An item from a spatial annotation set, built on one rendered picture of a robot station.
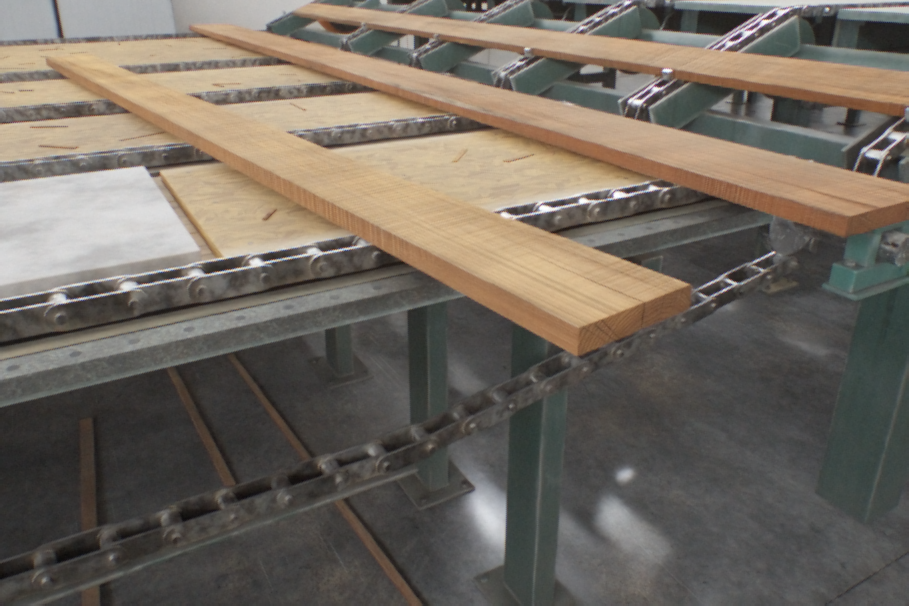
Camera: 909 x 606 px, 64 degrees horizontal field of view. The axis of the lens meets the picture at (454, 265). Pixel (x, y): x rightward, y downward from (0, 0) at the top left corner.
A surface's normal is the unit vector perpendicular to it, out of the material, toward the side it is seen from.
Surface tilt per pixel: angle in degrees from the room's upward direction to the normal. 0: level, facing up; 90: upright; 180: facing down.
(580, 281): 0
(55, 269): 0
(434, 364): 90
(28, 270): 0
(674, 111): 90
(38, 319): 90
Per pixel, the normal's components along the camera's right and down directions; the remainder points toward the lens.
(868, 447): -0.87, 0.18
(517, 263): 0.00, -0.93
